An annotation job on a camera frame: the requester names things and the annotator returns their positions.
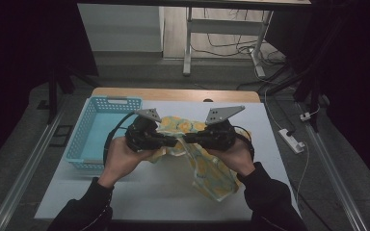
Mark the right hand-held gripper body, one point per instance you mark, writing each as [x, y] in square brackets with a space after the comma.
[221, 136]

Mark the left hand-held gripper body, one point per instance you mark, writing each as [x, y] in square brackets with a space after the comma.
[141, 134]

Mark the orange floral tote bag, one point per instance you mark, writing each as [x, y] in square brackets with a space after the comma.
[208, 173]

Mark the blue plastic basket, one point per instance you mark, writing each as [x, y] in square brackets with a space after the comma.
[90, 141]

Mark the person's right hand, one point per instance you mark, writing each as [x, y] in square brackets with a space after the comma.
[237, 157]

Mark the person's left hand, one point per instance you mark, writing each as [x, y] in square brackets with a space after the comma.
[122, 163]

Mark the white table mat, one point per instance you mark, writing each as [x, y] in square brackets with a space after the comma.
[154, 192]

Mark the white power strip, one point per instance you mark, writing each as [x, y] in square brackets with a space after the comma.
[290, 140]

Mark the black floor plate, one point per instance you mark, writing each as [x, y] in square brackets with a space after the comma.
[62, 135]

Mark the white power adapter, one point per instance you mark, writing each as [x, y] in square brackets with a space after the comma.
[305, 116]

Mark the black metal stand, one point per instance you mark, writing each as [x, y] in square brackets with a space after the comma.
[311, 96]
[53, 96]

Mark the white cabinet panel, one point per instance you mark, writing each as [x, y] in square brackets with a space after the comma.
[122, 29]

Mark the white metal desk frame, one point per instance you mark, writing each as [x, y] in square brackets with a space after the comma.
[224, 27]

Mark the aluminium rail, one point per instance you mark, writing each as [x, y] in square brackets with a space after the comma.
[334, 179]
[22, 176]

